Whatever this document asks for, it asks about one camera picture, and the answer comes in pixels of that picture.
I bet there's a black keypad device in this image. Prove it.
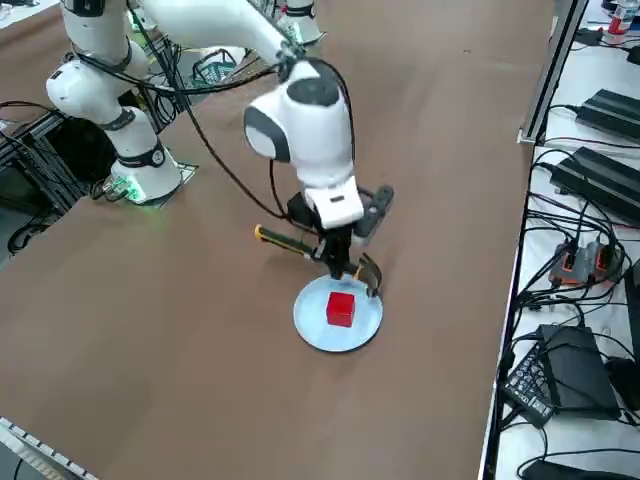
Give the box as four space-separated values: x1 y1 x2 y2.
501 341 555 430

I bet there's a red wooden cube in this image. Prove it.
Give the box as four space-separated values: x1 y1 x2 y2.
325 292 357 329

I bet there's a black monitor edge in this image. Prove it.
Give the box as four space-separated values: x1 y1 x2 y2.
622 259 640 361

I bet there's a light blue round plate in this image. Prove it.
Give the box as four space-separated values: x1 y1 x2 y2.
292 276 385 354

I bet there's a claw hammer with orange-tipped handle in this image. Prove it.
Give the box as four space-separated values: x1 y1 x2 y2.
253 223 384 300

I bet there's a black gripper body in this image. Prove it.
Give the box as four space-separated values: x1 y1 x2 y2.
287 185 396 248

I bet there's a black finned power brick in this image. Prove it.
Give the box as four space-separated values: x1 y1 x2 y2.
549 146 640 227
574 88 640 147

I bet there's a black aluminium frame rack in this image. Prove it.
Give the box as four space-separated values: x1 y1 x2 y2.
0 107 89 221

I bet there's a silver perforated rail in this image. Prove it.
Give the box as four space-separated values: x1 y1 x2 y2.
0 416 100 480

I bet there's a green wire basket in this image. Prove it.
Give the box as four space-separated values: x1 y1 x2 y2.
191 48 237 87

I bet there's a white side table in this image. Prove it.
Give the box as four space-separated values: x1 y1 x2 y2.
479 0 640 480

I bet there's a black flat power brick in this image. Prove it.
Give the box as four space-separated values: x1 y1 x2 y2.
538 323 622 422

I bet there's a clear plastic bottle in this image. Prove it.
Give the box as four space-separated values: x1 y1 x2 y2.
606 0 634 49

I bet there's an orange and black adapter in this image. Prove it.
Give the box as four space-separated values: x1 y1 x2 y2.
548 239 584 287
579 238 626 287

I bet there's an aluminium profile post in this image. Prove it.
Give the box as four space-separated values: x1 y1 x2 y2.
517 0 592 146

